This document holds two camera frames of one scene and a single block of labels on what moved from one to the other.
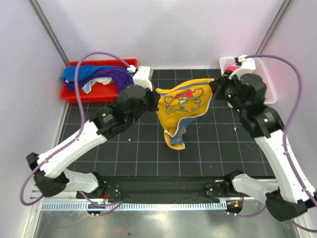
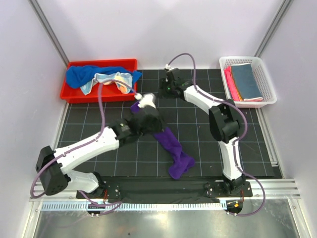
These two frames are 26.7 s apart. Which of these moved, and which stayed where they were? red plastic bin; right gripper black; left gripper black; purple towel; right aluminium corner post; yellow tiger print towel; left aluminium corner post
Moved: right gripper black; left gripper black; yellow tiger print towel; purple towel
Stayed: red plastic bin; right aluminium corner post; left aluminium corner post
